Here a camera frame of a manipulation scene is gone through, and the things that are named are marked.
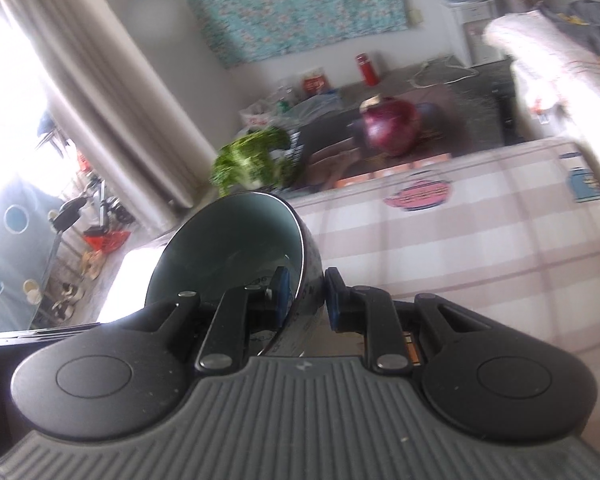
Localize teal ceramic bowl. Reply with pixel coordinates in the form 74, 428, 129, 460
145, 192, 323, 356

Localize green napa cabbage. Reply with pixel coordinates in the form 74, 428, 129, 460
210, 126, 301, 197

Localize red onion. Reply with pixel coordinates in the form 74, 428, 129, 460
360, 96, 422, 157

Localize plaid teapot tablecloth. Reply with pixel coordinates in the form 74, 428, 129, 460
97, 135, 600, 430

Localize white plastic bag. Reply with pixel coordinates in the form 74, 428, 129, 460
239, 96, 289, 128

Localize dark printed board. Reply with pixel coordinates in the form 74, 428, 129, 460
290, 58, 521, 196

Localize beige curtain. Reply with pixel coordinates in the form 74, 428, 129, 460
0, 0, 215, 234

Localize white lace cloth roll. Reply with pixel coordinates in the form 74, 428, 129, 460
483, 10, 600, 161

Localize white water dispenser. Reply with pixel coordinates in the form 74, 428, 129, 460
441, 0, 504, 68

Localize teal floral wall cloth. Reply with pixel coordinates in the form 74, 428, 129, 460
187, 0, 408, 68

